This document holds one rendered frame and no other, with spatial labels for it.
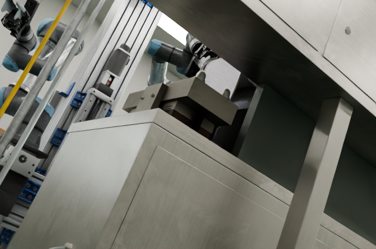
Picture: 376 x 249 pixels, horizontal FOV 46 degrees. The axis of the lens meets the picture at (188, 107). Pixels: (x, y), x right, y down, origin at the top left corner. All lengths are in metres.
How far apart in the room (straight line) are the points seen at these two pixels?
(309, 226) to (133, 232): 0.43
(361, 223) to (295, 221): 0.50
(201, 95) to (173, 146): 0.16
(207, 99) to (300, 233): 0.40
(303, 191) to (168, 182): 0.34
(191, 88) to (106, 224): 0.40
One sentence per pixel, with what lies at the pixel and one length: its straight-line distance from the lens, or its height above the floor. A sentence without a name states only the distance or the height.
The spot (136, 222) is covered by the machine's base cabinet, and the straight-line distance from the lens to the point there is 1.06.
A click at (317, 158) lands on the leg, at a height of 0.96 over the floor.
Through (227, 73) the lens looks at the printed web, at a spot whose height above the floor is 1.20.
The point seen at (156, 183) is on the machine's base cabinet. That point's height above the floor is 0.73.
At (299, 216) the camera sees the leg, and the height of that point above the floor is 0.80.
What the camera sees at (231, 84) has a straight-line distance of 1.41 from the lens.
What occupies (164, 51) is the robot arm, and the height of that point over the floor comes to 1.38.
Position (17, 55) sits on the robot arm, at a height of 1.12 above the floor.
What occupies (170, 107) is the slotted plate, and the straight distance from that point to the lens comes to 1.21.
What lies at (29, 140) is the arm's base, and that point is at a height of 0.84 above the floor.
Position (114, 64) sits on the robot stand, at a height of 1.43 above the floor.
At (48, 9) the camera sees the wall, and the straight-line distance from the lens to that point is 5.27.
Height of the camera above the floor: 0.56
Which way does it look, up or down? 20 degrees up
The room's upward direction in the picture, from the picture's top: 23 degrees clockwise
